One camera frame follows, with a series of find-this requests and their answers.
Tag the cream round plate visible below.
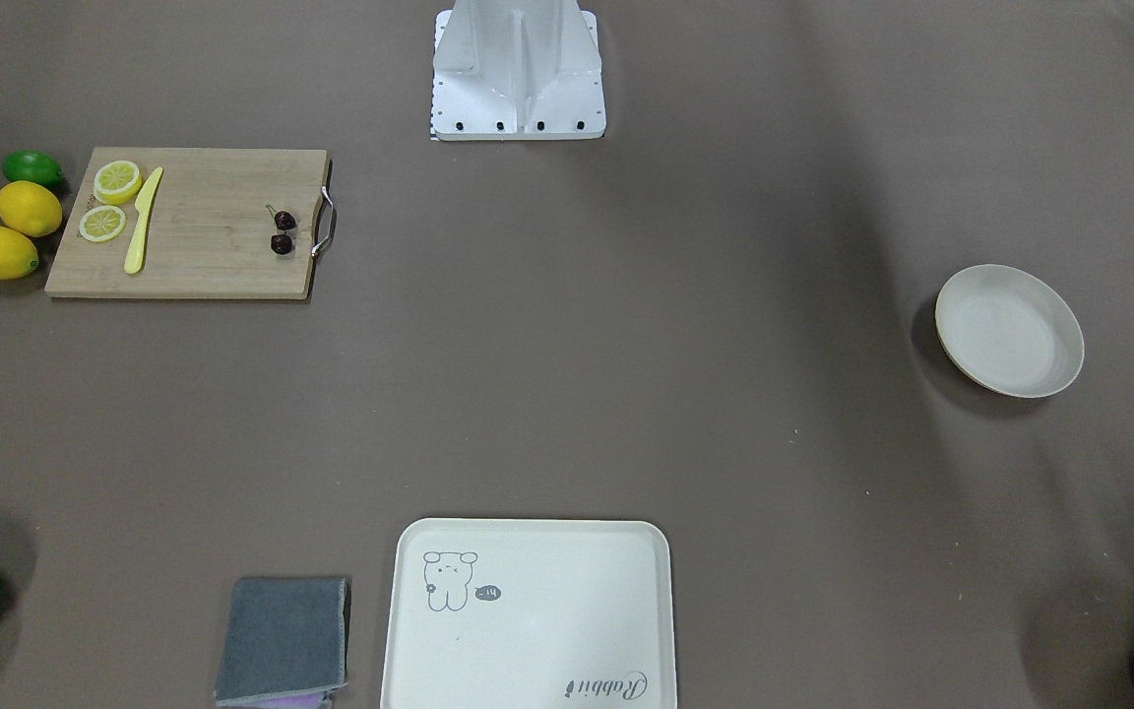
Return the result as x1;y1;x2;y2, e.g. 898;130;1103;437
933;264;1086;399

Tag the cream rabbit tray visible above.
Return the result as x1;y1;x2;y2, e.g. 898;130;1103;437
381;520;678;708

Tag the bamboo cutting board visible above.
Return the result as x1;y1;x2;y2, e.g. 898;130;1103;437
45;147;332;299

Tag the grey folded cloth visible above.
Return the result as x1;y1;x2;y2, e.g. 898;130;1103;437
215;576;349;708

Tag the yellow plastic knife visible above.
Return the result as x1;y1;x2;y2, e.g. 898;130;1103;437
122;166;163;275

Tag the lemon slice near lime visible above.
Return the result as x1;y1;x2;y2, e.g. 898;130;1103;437
92;159;144;206

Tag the lemon slice near lemons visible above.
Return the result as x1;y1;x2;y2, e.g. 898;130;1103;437
78;205;129;243

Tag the yellow lemon near lime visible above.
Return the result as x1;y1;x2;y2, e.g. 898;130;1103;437
0;180;64;238

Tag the green lime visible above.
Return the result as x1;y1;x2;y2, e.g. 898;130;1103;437
1;150;66;189

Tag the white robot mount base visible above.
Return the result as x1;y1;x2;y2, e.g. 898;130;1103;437
429;1;607;141

